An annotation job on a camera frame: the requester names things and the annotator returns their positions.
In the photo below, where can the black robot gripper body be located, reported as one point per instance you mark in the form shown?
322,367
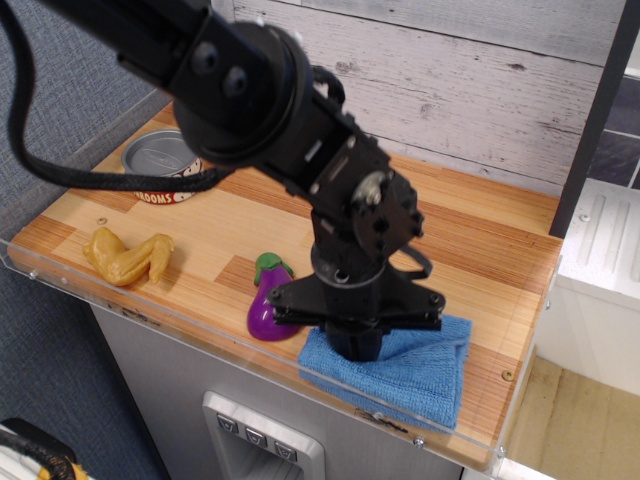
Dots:
391,300

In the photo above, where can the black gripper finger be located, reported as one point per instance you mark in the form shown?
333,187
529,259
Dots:
342,343
369,343

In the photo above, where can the blue cloth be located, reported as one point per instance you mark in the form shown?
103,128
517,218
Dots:
418,377

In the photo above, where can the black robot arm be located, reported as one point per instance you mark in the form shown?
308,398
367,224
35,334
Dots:
245,95

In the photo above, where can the purple toy eggplant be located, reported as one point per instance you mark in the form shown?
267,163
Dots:
270,271

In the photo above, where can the grey cabinet with dispenser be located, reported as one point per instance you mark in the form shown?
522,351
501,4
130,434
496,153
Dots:
169,378

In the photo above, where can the white appliance at right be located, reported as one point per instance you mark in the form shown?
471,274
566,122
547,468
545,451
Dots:
590,322

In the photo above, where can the yellow toy chicken wing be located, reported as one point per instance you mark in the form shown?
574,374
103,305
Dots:
120,266

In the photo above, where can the mushroom tin can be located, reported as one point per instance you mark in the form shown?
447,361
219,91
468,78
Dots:
161,153

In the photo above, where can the yellow black object bottom left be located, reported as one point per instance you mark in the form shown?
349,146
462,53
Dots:
28,452

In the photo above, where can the right black frame post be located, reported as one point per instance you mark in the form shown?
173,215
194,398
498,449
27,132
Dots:
614,70

